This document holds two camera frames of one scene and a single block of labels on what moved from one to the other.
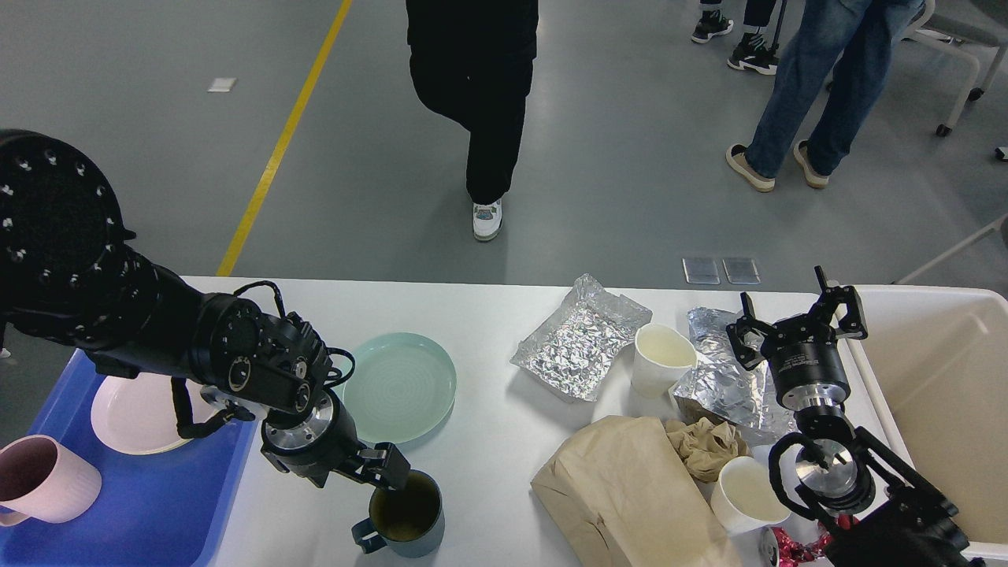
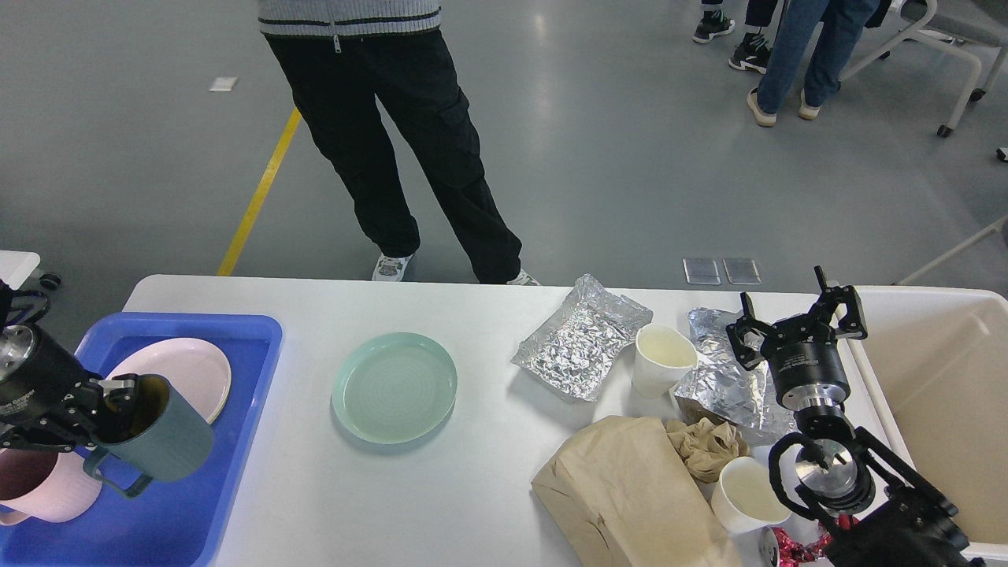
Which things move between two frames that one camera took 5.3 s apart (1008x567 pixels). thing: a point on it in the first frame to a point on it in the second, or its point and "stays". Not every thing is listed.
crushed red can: (791, 553) stays
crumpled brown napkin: (704, 446) stays
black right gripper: (802, 352) stays
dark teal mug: (410, 521) to (166, 438)
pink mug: (41, 480) stays
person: (472, 61) to (339, 57)
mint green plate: (402, 386) stays
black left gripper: (327, 439) to (50, 397)
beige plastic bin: (936, 359) stays
